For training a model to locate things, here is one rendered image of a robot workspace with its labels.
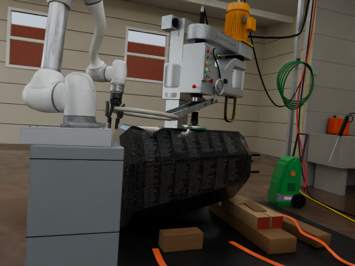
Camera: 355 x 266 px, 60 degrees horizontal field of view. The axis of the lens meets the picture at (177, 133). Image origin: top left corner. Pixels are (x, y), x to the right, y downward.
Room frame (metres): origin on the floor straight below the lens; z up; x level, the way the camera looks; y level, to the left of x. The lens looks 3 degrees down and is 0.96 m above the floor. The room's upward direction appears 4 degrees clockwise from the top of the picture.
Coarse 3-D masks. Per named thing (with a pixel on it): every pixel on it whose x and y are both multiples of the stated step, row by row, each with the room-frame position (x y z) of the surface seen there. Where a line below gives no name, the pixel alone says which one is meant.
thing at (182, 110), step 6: (204, 102) 2.68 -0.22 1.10; (210, 102) 2.75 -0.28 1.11; (216, 102) 2.77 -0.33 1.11; (174, 108) 2.51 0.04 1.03; (180, 108) 2.58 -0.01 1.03; (186, 108) 2.46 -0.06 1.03; (192, 108) 2.53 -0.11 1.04; (198, 108) 2.60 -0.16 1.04; (174, 114) 2.33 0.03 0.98; (180, 114) 2.40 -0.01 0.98; (186, 114) 2.47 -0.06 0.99; (168, 120) 2.30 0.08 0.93
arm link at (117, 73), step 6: (120, 60) 1.99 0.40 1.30; (108, 66) 2.01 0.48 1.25; (114, 66) 1.97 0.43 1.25; (120, 66) 1.97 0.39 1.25; (126, 66) 2.01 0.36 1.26; (108, 72) 1.98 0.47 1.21; (114, 72) 1.96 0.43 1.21; (120, 72) 1.96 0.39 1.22; (126, 72) 2.00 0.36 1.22; (108, 78) 1.99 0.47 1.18; (114, 78) 1.96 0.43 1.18; (120, 78) 1.97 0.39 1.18
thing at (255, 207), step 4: (228, 200) 2.74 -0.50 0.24; (232, 200) 2.73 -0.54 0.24; (236, 200) 2.74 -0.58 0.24; (240, 200) 2.75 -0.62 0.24; (244, 200) 2.77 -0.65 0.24; (248, 204) 2.64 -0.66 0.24; (252, 204) 2.64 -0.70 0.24; (256, 204) 2.65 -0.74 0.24; (252, 208) 2.52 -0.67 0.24; (256, 208) 2.52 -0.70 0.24; (260, 208) 2.53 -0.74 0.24
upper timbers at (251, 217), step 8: (248, 200) 2.83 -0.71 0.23; (224, 208) 2.83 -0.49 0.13; (232, 208) 2.68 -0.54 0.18; (240, 208) 2.56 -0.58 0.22; (248, 208) 2.55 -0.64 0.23; (264, 208) 2.58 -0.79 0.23; (240, 216) 2.55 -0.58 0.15; (248, 216) 2.45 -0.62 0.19; (256, 216) 2.35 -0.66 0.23; (264, 216) 2.36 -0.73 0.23; (272, 216) 2.38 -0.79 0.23; (280, 216) 2.41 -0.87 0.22; (248, 224) 2.44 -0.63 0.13; (256, 224) 2.34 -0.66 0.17; (264, 224) 2.35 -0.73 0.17; (272, 224) 2.38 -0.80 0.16; (280, 224) 2.41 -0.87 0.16
